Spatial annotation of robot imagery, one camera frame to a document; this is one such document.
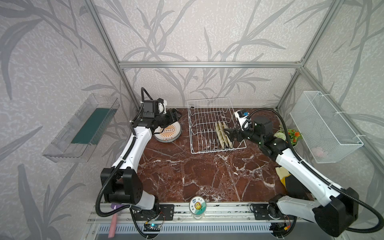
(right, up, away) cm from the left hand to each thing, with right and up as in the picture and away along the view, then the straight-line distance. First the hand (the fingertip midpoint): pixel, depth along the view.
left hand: (179, 116), depth 81 cm
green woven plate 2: (+23, -9, -7) cm, 26 cm away
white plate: (-10, -12, +21) cm, 26 cm away
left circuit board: (-12, -54, -9) cm, 56 cm away
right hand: (+28, -4, -4) cm, 28 cm away
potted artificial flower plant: (+64, -12, +2) cm, 65 cm away
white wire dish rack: (+17, -1, +31) cm, 35 cm away
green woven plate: (+22, -8, +7) cm, 25 cm away
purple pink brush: (-30, -53, -12) cm, 62 cm away
